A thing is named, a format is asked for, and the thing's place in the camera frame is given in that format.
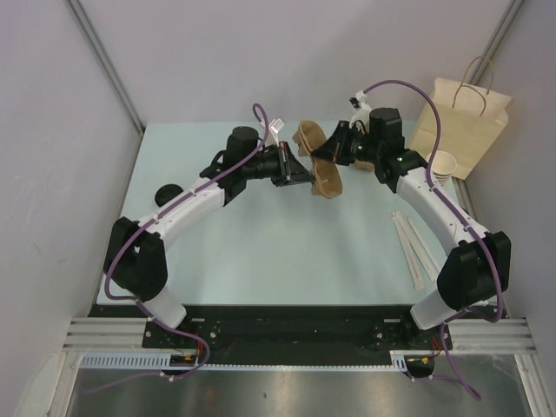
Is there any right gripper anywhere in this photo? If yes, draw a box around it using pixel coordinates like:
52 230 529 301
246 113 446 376
311 121 381 167

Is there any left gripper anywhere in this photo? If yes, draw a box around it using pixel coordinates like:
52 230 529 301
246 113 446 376
242 141 314 187

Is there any cardboard cup carrier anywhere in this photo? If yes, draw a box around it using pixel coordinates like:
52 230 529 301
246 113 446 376
292 120 343 199
354 116 377 171

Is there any black cup lid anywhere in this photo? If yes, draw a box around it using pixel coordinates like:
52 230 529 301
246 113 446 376
154 183 183 208

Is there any brown paper bag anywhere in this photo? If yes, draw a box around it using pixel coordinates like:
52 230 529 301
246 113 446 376
430 77 513 180

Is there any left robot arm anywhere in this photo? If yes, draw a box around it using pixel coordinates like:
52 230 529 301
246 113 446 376
103 126 314 348

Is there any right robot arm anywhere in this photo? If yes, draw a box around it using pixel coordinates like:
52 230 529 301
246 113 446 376
311 108 511 348

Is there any stack of paper cups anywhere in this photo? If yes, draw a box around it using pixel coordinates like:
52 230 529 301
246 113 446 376
426 150 457 185

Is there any wrapped straw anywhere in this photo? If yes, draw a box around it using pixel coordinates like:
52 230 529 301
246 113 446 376
392 212 425 290
396 211 438 282
407 218 440 274

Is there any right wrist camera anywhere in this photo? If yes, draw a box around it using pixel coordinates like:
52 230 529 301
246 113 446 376
349 90 372 126

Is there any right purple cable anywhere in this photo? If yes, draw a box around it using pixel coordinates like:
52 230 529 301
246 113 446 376
360 80 507 400

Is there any purple cable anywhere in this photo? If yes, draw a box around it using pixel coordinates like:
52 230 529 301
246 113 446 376
80 103 270 392
360 80 507 400

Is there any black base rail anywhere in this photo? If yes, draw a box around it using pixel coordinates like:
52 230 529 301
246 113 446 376
142 305 452 367

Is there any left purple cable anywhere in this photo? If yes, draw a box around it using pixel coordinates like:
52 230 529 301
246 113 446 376
80 103 270 392

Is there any aluminium frame rail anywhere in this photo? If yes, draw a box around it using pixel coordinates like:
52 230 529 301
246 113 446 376
447 177 556 417

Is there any white cable duct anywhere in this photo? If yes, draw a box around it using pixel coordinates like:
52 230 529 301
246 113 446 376
80 350 412 373

